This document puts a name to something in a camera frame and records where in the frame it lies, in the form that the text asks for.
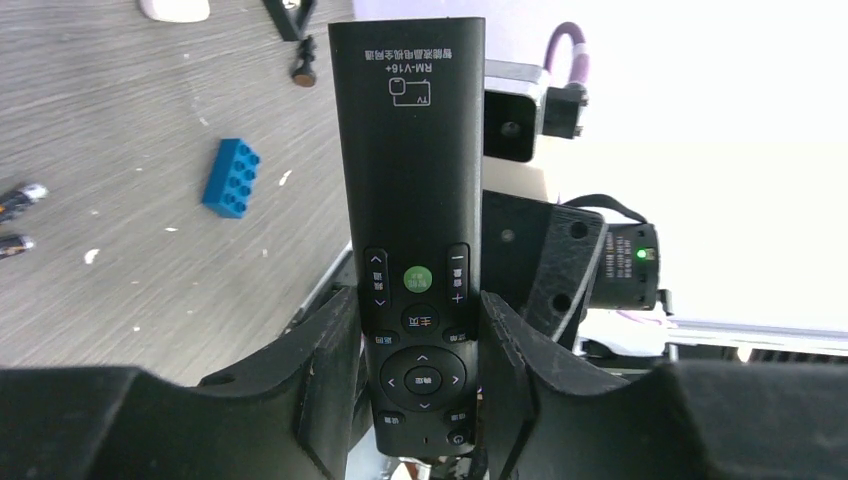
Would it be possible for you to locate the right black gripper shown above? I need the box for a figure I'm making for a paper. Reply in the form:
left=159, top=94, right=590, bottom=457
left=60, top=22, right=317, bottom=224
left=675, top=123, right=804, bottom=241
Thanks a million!
left=481, top=191, right=607, bottom=350

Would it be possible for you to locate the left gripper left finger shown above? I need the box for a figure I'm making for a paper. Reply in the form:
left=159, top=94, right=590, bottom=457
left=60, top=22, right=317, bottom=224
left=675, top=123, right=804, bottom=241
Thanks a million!
left=1, top=288, right=360, bottom=479

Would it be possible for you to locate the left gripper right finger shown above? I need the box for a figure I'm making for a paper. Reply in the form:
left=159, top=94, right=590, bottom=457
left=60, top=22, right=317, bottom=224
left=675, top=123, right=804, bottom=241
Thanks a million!
left=479, top=293, right=847, bottom=479

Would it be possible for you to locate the black remote control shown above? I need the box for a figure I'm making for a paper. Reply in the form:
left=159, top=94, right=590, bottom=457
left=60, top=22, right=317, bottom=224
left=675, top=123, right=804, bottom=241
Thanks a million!
left=328, top=17, right=485, bottom=459

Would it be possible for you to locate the white red remote control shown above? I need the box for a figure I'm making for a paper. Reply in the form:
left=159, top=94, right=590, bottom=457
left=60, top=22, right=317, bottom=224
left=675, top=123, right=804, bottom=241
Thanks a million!
left=138, top=0, right=211, bottom=24

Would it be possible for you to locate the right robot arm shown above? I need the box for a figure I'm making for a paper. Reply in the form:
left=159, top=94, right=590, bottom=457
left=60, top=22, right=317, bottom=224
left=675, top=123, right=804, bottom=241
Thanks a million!
left=481, top=191, right=666, bottom=348

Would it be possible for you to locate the blue toy brick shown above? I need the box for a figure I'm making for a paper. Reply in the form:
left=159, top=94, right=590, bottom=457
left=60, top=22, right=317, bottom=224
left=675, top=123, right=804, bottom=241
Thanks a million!
left=201, top=138, right=261, bottom=219

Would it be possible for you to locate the small dark chess piece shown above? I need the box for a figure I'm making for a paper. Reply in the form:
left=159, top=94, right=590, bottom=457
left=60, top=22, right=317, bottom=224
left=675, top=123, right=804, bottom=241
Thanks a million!
left=290, top=35, right=317, bottom=88

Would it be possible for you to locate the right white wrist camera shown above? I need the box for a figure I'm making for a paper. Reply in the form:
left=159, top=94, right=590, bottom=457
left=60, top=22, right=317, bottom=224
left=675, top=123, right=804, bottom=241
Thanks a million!
left=483, top=54, right=588, bottom=203

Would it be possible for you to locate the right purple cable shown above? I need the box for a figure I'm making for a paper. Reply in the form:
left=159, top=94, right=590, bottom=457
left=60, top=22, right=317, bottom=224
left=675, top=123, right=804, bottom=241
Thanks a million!
left=543, top=21, right=591, bottom=86

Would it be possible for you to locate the small black square frame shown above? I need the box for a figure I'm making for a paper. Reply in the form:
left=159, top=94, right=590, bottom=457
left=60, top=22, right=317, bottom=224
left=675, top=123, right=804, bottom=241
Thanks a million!
left=263, top=0, right=316, bottom=42

